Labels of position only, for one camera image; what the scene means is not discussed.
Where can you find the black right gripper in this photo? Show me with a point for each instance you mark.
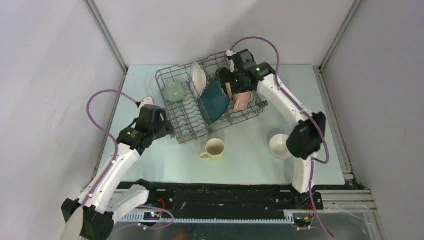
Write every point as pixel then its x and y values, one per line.
pixel 235 89

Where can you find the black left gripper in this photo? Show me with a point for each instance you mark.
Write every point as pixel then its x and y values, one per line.
pixel 166 127

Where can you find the pink mug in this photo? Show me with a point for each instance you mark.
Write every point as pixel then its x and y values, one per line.
pixel 241 101

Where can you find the green ceramic bowl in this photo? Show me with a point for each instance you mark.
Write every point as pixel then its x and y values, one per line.
pixel 174 92

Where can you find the teal square plate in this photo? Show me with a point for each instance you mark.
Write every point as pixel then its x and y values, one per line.
pixel 213 103

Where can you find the white ruffled plate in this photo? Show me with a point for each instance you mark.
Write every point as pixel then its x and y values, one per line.
pixel 198 80

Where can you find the yellow-green mug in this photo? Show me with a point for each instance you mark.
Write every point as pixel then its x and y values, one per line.
pixel 214 150

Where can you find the white ceramic bowl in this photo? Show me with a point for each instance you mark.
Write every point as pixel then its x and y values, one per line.
pixel 278 146

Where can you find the tan ceramic mug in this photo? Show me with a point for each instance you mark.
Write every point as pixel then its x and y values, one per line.
pixel 229 90

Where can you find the brown speckled bowl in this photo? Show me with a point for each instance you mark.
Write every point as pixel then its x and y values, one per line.
pixel 222 74

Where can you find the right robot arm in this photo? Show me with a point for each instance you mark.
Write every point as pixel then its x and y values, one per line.
pixel 307 137

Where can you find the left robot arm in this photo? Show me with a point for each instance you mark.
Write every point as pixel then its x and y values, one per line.
pixel 94 213

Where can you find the left circuit board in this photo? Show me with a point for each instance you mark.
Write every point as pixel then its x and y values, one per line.
pixel 152 216

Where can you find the circuit board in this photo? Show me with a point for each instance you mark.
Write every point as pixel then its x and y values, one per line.
pixel 152 216
pixel 303 223

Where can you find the right circuit board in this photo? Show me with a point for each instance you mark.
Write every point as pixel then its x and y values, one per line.
pixel 303 223

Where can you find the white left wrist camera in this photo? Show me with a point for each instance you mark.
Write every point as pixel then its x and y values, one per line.
pixel 149 100

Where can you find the grey wire dish rack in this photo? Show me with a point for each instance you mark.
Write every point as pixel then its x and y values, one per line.
pixel 185 114

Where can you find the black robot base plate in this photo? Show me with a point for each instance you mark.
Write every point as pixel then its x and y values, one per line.
pixel 219 200

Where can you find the grey slotted cable duct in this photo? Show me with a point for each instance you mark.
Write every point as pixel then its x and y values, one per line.
pixel 137 218

